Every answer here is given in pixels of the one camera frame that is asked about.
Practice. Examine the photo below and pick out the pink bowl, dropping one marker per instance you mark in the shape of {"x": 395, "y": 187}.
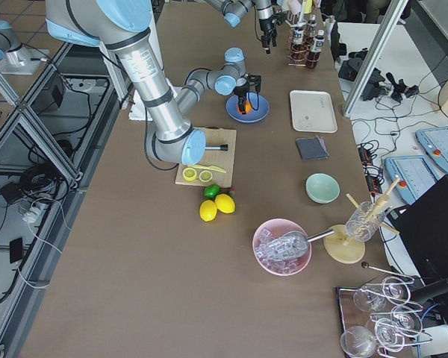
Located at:
{"x": 264, "y": 242}

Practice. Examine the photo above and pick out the yellow plastic knife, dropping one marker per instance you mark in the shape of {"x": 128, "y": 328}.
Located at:
{"x": 212, "y": 168}

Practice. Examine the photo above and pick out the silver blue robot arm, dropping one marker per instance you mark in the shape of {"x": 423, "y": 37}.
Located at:
{"x": 234, "y": 11}
{"x": 125, "y": 28}

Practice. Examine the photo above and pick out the lemon slice upper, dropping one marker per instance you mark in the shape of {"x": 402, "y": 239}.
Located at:
{"x": 205, "y": 176}

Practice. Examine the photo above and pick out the wine glass one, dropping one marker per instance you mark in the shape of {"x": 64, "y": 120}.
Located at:
{"x": 369, "y": 298}

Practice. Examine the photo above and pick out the yellow lemon lower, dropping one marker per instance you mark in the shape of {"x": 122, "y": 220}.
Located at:
{"x": 208, "y": 211}

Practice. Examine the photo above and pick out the steel scoop in bowl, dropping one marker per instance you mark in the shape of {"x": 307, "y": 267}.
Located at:
{"x": 302, "y": 238}

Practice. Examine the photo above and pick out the wooden cutting board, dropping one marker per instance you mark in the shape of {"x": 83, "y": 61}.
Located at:
{"x": 218, "y": 158}

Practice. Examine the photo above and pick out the lemon slice lower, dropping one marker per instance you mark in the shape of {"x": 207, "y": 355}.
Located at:
{"x": 189, "y": 174}

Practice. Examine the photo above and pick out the tea bottle three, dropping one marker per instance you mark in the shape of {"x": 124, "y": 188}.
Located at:
{"x": 311, "y": 26}

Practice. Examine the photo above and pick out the aluminium frame post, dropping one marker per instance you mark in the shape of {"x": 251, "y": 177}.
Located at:
{"x": 393, "y": 13}

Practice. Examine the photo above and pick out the green lime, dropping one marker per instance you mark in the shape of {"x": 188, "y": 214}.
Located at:
{"x": 211, "y": 191}

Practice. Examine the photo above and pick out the mint green bowl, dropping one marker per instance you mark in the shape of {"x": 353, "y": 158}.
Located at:
{"x": 322, "y": 188}

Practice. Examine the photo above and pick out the black monitor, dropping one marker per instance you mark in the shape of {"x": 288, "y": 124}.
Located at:
{"x": 423, "y": 229}

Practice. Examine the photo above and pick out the blue plate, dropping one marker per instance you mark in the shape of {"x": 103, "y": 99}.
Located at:
{"x": 260, "y": 108}

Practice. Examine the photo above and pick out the teach pendant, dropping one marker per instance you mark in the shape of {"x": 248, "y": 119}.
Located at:
{"x": 416, "y": 175}
{"x": 435, "y": 144}

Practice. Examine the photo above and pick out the teach pendant near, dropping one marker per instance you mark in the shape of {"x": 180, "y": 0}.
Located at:
{"x": 416, "y": 175}

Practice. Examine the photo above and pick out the wine glass two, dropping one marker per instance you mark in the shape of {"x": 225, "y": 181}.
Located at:
{"x": 395, "y": 290}

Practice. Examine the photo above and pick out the tea bottle two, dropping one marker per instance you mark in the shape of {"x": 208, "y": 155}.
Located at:
{"x": 315, "y": 49}

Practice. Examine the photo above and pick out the wine glass four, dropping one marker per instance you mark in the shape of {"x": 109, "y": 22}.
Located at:
{"x": 358, "y": 341}

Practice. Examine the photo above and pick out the steel muddler black tip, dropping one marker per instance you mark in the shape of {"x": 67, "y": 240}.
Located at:
{"x": 223, "y": 147}

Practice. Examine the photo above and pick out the teach pendant far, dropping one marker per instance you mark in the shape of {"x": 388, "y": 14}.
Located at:
{"x": 435, "y": 144}

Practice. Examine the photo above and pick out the folded grey cloth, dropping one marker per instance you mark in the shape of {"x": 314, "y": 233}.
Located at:
{"x": 312, "y": 148}

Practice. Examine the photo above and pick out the glass on mug tree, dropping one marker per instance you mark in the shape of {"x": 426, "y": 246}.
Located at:
{"x": 362, "y": 224}

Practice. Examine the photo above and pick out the yellow lemon upper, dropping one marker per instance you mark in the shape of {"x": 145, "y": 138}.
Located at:
{"x": 225, "y": 203}

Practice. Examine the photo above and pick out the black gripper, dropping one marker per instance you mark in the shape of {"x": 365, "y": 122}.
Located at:
{"x": 264, "y": 19}
{"x": 240, "y": 90}

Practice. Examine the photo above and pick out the tea bottle one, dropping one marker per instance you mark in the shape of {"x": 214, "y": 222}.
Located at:
{"x": 297, "y": 47}

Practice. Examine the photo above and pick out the cream rabbit tray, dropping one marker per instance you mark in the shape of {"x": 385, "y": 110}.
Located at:
{"x": 312, "y": 111}

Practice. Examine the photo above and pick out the orange mandarin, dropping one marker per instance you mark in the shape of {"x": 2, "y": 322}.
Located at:
{"x": 248, "y": 108}

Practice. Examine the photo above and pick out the yellow lemon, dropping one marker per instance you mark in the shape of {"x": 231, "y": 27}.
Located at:
{"x": 225, "y": 203}
{"x": 208, "y": 211}

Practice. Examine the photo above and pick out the copper wire bottle rack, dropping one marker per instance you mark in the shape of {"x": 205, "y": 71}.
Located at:
{"x": 305, "y": 47}

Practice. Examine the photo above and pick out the wine glass three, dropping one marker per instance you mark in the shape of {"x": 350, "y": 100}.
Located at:
{"x": 388, "y": 336}

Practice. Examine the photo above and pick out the lemon slice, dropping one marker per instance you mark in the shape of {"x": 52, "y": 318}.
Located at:
{"x": 205, "y": 176}
{"x": 189, "y": 174}

